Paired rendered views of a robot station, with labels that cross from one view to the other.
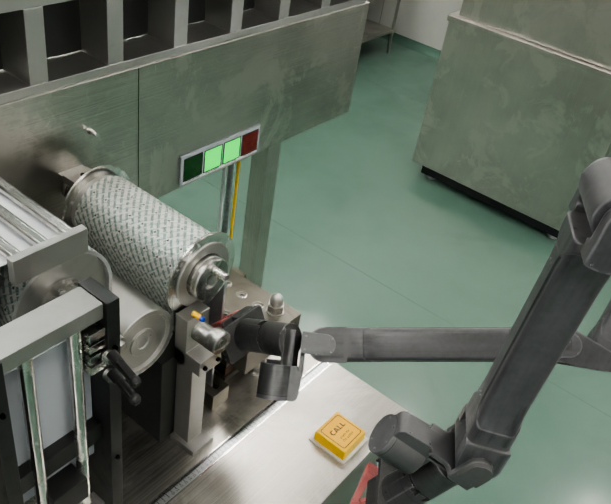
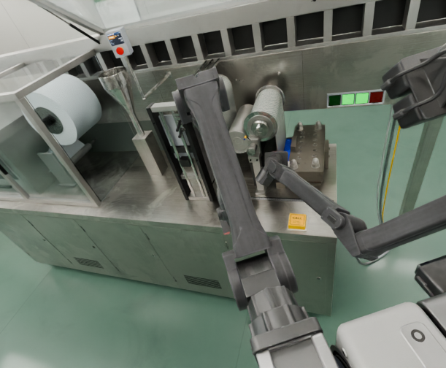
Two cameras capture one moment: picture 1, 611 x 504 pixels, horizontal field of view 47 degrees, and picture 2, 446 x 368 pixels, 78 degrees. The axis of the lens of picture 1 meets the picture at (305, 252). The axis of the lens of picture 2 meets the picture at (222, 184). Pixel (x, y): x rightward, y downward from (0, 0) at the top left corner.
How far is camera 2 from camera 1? 1.03 m
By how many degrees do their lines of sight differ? 64
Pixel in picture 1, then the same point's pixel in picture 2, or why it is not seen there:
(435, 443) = not seen: hidden behind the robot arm
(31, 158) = (255, 78)
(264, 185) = (426, 132)
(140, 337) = (235, 139)
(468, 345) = (309, 197)
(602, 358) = (349, 241)
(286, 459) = (274, 214)
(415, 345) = (295, 185)
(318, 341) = (271, 166)
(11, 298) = not seen: hidden behind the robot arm
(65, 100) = (268, 59)
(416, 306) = not seen: outside the picture
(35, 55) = (256, 41)
